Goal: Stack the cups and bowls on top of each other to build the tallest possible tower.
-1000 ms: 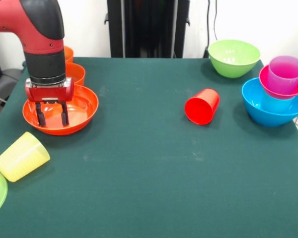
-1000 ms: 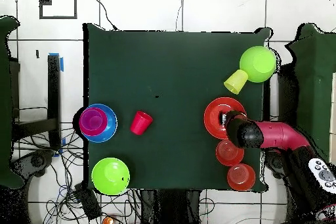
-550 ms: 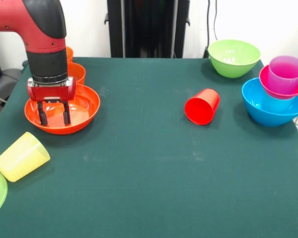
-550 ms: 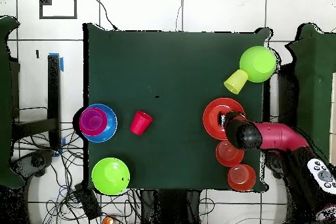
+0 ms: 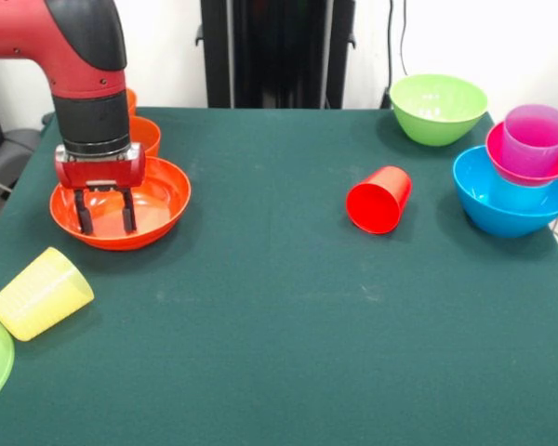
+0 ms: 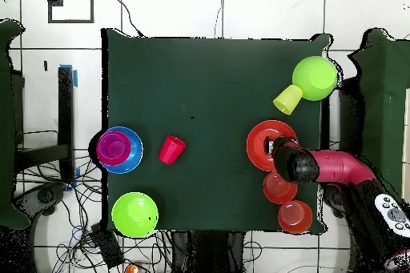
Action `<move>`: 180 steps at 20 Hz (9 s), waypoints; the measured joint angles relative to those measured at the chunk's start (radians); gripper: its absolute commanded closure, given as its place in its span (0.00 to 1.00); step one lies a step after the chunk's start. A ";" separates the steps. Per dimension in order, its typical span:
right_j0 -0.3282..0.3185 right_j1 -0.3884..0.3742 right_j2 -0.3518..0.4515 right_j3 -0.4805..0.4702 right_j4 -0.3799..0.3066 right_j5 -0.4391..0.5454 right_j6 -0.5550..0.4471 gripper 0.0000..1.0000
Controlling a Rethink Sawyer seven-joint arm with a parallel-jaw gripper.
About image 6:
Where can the red cup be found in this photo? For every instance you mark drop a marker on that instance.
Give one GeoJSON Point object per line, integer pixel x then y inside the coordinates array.
{"type": "Point", "coordinates": [171, 151]}

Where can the large orange bowl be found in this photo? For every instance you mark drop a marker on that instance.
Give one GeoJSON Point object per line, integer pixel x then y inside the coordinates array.
{"type": "Point", "coordinates": [256, 145]}

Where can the blue bowl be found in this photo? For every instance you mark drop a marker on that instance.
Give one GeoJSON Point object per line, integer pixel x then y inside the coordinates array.
{"type": "Point", "coordinates": [137, 151]}

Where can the yellow cup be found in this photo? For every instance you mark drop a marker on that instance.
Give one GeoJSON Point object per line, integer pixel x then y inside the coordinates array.
{"type": "Point", "coordinates": [288, 100]}

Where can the small orange bowl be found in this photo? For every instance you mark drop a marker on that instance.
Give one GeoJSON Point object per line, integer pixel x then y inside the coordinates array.
{"type": "Point", "coordinates": [294, 218]}
{"type": "Point", "coordinates": [277, 191]}

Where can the pink bowl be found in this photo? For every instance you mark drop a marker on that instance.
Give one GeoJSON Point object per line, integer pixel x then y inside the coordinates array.
{"type": "Point", "coordinates": [102, 157]}

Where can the green bowl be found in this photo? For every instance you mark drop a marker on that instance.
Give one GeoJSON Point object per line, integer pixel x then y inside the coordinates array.
{"type": "Point", "coordinates": [134, 218]}
{"type": "Point", "coordinates": [315, 77]}

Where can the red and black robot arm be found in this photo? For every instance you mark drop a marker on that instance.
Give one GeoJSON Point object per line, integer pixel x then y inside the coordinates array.
{"type": "Point", "coordinates": [336, 167]}

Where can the dark green table cloth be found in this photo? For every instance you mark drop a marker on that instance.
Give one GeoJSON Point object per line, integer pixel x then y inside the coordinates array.
{"type": "Point", "coordinates": [208, 77]}

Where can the gray chair base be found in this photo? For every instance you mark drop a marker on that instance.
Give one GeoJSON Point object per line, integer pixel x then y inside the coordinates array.
{"type": "Point", "coordinates": [333, 201]}

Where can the black power box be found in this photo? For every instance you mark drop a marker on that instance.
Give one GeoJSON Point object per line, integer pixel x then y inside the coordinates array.
{"type": "Point", "coordinates": [107, 247]}

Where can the orange round object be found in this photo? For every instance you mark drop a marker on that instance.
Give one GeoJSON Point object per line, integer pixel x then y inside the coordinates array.
{"type": "Point", "coordinates": [131, 270]}

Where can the black chair base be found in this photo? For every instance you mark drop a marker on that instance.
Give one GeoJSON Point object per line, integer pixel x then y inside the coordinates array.
{"type": "Point", "coordinates": [41, 197]}

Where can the green covered side table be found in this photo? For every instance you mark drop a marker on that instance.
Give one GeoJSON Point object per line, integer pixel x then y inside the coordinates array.
{"type": "Point", "coordinates": [384, 93]}
{"type": "Point", "coordinates": [6, 125]}

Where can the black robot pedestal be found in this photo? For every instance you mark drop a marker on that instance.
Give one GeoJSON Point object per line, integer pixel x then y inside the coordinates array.
{"type": "Point", "coordinates": [208, 253]}

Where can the black stool frame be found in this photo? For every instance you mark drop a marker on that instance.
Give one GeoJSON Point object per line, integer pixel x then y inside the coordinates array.
{"type": "Point", "coordinates": [65, 109]}

